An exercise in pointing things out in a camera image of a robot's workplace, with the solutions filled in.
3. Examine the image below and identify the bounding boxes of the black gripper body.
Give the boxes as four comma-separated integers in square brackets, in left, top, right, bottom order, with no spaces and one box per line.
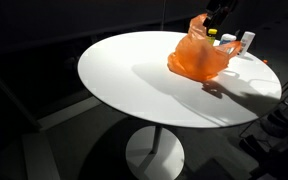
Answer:
[205,0,240,20]

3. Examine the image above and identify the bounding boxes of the dark bottle yellow cap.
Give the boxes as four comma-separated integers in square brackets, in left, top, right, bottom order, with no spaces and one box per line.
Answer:
[206,28,219,46]

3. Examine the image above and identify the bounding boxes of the white blue square bottle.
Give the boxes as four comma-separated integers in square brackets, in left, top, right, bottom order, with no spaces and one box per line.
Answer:
[219,33,237,46]

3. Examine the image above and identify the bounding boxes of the tall white tube bottle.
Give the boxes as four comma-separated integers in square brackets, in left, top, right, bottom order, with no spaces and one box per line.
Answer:
[237,31,256,58]

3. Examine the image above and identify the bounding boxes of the orange plastic bag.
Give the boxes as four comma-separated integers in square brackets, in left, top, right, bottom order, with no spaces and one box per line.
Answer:
[167,13,243,83]

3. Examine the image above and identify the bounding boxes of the black wire rack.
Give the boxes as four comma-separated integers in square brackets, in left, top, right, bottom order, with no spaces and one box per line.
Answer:
[238,79,288,141]

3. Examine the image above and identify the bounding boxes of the white table pedestal base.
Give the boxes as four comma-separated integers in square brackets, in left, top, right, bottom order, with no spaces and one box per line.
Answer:
[125,124,186,180]

